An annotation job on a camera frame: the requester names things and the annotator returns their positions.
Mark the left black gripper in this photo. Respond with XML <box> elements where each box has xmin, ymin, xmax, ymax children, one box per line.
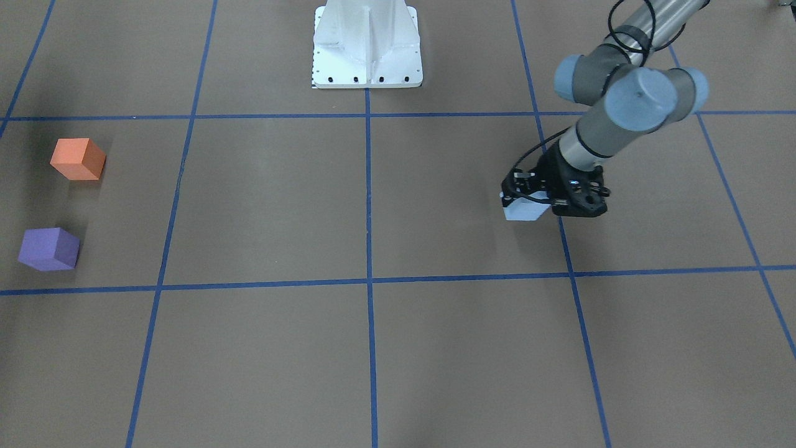
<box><xmin>501</xmin><ymin>149</ymin><xmax>609</xmax><ymax>218</ymax></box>

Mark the light blue foam block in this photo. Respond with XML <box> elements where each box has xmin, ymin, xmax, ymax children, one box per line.
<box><xmin>501</xmin><ymin>191</ymin><xmax>551</xmax><ymax>222</ymax></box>

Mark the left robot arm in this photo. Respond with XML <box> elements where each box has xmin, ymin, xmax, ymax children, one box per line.
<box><xmin>500</xmin><ymin>1</ymin><xmax>709</xmax><ymax>222</ymax></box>

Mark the orange foam block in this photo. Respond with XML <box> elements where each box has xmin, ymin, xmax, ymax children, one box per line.
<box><xmin>49</xmin><ymin>138</ymin><xmax>107</xmax><ymax>181</ymax></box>

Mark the purple foam block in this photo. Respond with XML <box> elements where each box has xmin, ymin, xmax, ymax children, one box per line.
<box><xmin>17</xmin><ymin>228</ymin><xmax>80</xmax><ymax>271</ymax></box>

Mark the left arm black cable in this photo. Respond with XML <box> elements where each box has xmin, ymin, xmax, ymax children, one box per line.
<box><xmin>511</xmin><ymin>0</ymin><xmax>675</xmax><ymax>181</ymax></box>

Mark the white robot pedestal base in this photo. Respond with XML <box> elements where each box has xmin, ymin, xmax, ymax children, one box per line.
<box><xmin>311</xmin><ymin>1</ymin><xmax>423</xmax><ymax>89</ymax></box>

